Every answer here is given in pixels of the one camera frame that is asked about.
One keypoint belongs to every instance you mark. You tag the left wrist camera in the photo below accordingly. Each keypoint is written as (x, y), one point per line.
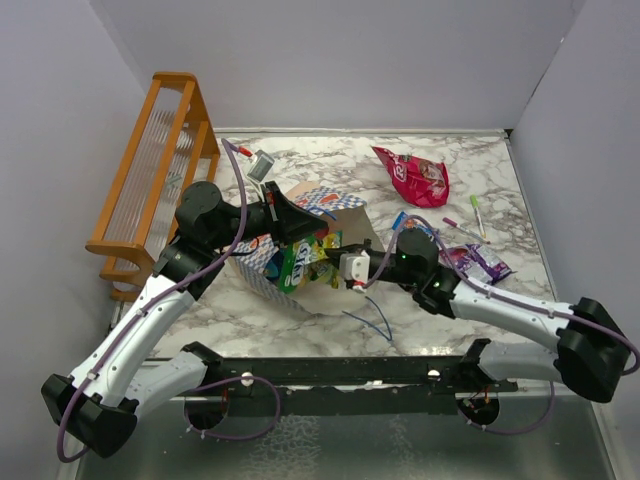
(259, 165)

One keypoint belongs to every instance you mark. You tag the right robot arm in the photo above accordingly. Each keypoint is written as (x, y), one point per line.
(578, 345)

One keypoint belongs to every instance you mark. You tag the blue checkered paper bag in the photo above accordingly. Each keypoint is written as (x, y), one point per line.
(343, 212)

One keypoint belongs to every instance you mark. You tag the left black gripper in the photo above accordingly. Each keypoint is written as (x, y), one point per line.
(285, 219)

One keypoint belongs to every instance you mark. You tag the green cap marker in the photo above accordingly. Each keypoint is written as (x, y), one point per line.
(477, 213)

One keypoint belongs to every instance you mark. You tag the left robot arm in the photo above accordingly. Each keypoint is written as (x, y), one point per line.
(101, 401)

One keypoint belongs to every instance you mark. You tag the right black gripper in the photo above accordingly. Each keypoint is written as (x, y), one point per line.
(334, 254)

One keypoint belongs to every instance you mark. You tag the blue m&m's packet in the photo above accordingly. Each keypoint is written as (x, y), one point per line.
(402, 220)

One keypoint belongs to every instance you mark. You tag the blue snack packet in bag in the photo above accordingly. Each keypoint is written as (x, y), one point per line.
(272, 270)

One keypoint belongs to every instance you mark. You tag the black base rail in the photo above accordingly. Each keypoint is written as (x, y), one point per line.
(339, 386)

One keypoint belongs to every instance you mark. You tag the red crisps bag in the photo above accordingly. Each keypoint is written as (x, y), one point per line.
(420, 182)

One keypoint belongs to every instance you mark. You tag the wooden dish rack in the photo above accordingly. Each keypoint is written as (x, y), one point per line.
(172, 136)

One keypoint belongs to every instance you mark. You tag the yellow green snack packet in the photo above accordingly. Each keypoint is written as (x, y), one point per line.
(306, 261)

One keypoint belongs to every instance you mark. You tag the large purple snack bag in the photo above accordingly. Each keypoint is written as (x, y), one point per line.
(476, 261)

